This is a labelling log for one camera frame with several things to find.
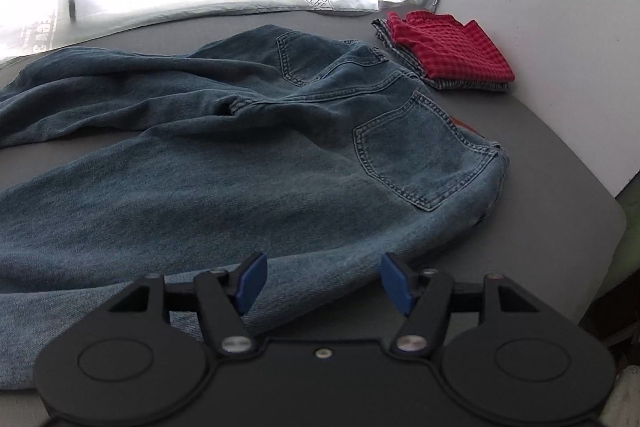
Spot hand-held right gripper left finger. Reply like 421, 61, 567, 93
102, 252, 268, 356

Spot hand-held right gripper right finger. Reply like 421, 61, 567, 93
380, 252, 548, 358

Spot blue denim jeans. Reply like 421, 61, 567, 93
0, 24, 512, 390

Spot pale green object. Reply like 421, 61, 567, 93
597, 199, 640, 303

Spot grey striped folded cloth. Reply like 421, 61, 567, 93
371, 18, 512, 94

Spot red checked folded cloth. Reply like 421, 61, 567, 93
387, 10, 516, 82

